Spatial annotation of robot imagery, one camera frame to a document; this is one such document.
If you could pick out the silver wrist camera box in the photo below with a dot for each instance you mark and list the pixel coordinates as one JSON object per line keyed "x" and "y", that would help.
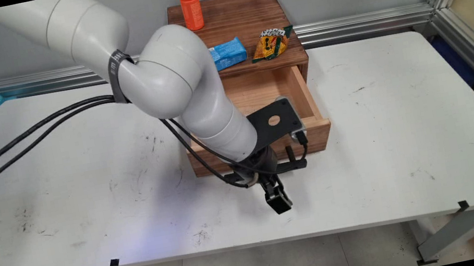
{"x": 300, "y": 130}

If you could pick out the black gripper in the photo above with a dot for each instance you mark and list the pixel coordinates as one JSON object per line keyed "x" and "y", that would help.
{"x": 257, "y": 166}

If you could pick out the blue snack pack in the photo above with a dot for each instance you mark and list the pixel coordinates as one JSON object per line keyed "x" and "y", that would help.
{"x": 228, "y": 53}

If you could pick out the orange green snack bag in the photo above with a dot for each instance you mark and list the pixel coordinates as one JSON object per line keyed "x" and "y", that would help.
{"x": 272, "y": 44}

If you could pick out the black tape marker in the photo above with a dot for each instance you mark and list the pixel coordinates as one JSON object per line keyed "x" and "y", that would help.
{"x": 115, "y": 264}
{"x": 462, "y": 206}

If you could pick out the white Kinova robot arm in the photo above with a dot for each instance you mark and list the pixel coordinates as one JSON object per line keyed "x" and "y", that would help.
{"x": 168, "y": 72}

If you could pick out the orange plastic bottle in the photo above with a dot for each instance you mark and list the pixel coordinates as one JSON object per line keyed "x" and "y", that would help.
{"x": 191, "y": 7}

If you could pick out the horizontal aluminium frame rail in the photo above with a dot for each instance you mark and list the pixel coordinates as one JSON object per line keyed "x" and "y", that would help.
{"x": 369, "y": 23}

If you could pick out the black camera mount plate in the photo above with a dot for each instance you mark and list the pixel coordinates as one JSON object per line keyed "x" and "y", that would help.
{"x": 285, "y": 114}

